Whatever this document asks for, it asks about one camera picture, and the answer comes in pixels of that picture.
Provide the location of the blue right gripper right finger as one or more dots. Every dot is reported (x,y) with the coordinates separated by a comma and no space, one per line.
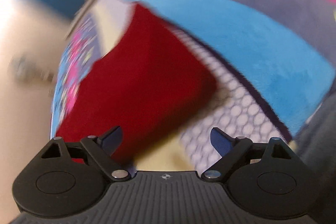
(221,142)

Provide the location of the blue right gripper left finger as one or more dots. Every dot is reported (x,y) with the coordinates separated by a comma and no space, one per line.
(110,140)

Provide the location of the red knit sweater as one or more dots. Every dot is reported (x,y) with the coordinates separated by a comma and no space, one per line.
(149,84)

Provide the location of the white standing fan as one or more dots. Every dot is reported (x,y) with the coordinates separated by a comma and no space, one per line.
(26,70)

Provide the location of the colourful floral striped blanket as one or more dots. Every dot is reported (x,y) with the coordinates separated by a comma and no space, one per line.
(273,60)

